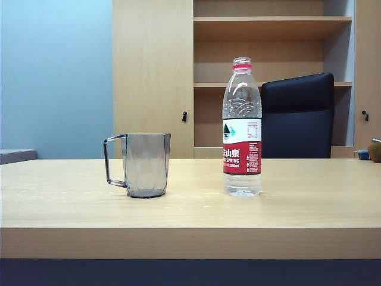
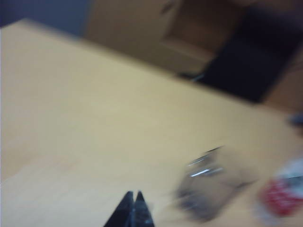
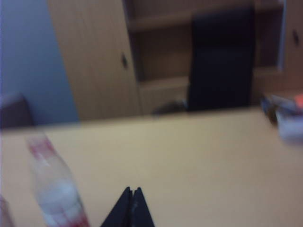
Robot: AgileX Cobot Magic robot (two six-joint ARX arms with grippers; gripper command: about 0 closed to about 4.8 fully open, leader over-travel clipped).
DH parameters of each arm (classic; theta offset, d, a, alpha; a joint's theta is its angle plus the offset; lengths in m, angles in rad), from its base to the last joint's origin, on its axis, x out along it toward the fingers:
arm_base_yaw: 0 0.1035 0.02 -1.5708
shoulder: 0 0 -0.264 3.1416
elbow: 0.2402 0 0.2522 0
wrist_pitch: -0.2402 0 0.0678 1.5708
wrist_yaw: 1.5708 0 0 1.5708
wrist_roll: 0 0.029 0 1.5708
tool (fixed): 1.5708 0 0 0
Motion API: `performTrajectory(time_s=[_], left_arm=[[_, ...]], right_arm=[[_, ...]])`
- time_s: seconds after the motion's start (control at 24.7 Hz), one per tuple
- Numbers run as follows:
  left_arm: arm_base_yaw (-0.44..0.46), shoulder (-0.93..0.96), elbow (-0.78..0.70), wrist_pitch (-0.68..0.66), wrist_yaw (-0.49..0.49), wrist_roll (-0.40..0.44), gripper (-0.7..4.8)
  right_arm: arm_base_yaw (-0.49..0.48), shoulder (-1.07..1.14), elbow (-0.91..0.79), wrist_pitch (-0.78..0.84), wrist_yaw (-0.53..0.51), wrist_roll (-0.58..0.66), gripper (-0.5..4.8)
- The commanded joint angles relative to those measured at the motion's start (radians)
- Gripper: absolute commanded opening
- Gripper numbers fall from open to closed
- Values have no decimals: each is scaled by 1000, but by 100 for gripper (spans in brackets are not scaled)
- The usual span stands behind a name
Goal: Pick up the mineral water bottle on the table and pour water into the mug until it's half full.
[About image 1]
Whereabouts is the wide wooden cabinet door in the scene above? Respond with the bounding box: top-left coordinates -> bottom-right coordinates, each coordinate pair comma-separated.
112,0 -> 195,159

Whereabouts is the mineral water bottle red label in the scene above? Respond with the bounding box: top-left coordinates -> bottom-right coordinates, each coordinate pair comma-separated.
222,56 -> 263,197

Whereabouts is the narrow wooden cabinet door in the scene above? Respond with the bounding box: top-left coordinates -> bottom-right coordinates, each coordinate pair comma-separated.
354,0 -> 381,150

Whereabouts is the grey box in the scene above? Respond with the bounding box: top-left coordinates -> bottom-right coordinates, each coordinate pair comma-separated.
0,148 -> 37,165

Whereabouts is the grey transparent plastic mug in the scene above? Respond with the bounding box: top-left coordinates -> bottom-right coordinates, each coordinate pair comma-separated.
103,133 -> 172,199

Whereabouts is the small blue cup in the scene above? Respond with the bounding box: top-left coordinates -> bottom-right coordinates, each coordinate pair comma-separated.
353,148 -> 371,161

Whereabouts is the brown round object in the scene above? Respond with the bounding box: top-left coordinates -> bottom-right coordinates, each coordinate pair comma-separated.
367,137 -> 381,163

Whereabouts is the light wooden bookshelf cabinet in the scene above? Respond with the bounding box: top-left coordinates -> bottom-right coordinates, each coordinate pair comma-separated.
112,0 -> 381,159

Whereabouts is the black office chair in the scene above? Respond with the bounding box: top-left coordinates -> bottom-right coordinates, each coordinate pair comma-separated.
260,72 -> 335,159

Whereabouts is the long wooden shelf board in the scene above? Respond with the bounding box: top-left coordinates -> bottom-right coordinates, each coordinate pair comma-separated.
193,16 -> 353,23
193,81 -> 353,88

